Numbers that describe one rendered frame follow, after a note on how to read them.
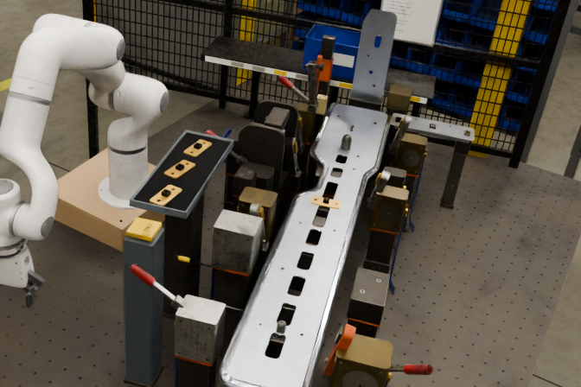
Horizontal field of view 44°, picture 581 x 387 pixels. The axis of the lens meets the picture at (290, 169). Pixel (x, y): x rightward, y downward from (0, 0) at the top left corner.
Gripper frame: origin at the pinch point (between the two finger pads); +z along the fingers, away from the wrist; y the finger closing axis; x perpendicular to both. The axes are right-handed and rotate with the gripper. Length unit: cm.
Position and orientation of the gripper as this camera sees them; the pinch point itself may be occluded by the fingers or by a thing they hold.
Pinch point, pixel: (12, 296)
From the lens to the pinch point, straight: 184.8
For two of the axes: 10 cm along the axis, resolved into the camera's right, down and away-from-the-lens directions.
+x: -1.7, 5.1, -8.5
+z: -1.1, 8.4, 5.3
